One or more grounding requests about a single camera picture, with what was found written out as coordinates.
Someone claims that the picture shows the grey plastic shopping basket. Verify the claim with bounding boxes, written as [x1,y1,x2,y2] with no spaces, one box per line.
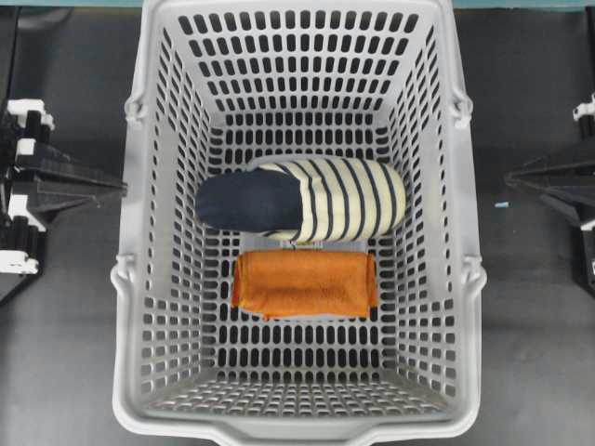
[111,1,486,445]

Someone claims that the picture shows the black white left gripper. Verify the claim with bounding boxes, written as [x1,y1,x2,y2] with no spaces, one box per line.
[1,98,126,302]

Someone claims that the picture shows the striped navy cream slipper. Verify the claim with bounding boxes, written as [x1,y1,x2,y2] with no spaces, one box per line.
[195,157,406,244]

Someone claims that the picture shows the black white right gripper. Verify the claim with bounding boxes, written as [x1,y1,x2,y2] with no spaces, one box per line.
[505,94,594,295]

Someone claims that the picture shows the orange cloth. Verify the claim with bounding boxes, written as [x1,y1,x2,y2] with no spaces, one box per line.
[231,250,378,320]

